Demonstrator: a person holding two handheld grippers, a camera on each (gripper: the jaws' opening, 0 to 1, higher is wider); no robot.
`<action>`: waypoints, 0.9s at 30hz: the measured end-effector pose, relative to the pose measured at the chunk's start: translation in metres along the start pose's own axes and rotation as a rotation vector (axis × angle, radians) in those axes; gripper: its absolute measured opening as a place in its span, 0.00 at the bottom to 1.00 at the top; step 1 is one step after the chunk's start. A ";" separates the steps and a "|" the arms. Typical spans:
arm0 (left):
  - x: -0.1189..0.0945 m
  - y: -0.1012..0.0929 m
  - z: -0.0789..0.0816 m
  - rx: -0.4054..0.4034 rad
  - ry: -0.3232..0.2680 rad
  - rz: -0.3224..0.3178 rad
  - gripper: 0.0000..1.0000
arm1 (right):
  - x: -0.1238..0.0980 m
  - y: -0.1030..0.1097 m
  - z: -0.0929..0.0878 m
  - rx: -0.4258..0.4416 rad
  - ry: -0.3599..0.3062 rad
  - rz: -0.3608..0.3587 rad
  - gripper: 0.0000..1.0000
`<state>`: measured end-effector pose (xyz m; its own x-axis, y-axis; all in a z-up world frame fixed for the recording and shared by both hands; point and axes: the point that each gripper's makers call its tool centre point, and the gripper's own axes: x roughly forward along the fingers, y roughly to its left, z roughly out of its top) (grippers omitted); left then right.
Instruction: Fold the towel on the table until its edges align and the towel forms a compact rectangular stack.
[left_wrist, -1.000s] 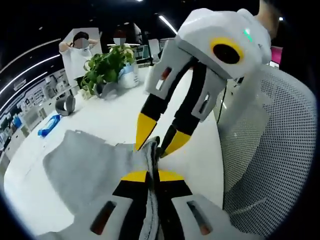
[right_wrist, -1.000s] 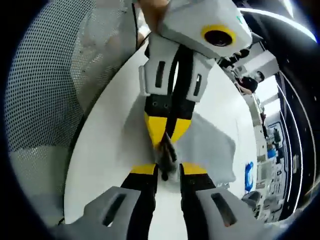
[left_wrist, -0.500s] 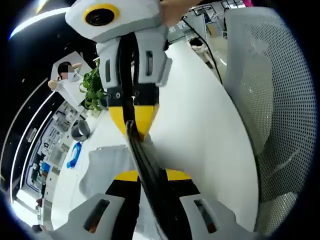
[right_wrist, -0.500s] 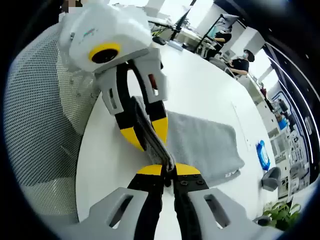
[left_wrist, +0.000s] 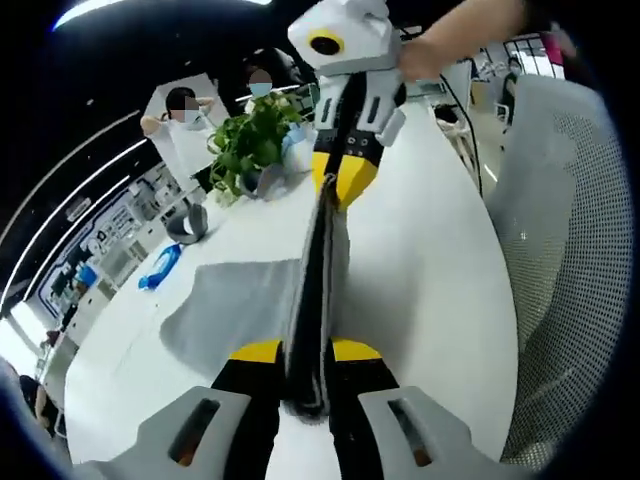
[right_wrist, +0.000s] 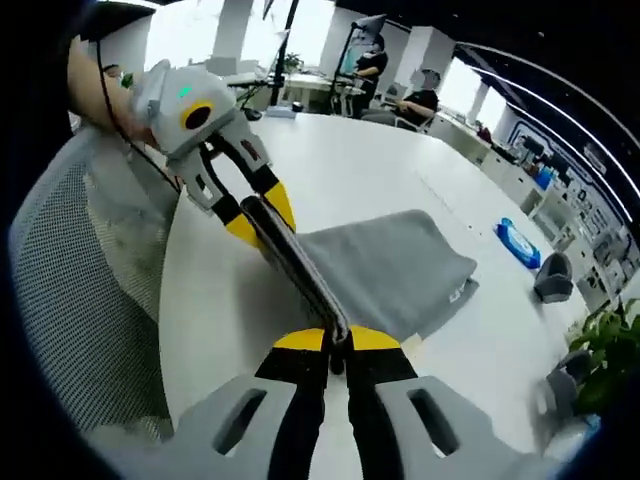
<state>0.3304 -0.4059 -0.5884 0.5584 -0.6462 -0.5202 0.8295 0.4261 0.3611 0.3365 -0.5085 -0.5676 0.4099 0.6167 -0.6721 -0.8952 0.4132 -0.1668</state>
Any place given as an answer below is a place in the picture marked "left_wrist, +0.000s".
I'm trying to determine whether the white mesh office chair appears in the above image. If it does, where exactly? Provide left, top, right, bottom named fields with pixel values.
left=482, top=74, right=635, bottom=469

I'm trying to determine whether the person's right hand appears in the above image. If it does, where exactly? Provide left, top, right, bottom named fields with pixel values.
left=397, top=32, right=445, bottom=84

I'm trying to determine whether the green potted plant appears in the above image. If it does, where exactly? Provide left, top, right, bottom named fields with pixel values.
left=206, top=91, right=307, bottom=202

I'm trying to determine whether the blue wipes packet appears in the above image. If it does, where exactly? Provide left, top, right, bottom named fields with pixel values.
left=138, top=244, right=183, bottom=293

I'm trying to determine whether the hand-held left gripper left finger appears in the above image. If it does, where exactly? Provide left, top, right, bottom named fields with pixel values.
left=74, top=339, right=284, bottom=480

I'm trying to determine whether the grey curved band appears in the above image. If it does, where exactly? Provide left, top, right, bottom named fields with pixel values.
left=239, top=164, right=290, bottom=202
left=166, top=204, right=209, bottom=247

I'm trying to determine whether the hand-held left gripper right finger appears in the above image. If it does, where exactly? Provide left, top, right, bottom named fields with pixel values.
left=328, top=338, right=521, bottom=480

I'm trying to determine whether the grey towel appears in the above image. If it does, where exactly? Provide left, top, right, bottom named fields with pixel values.
left=159, top=172, right=352, bottom=427

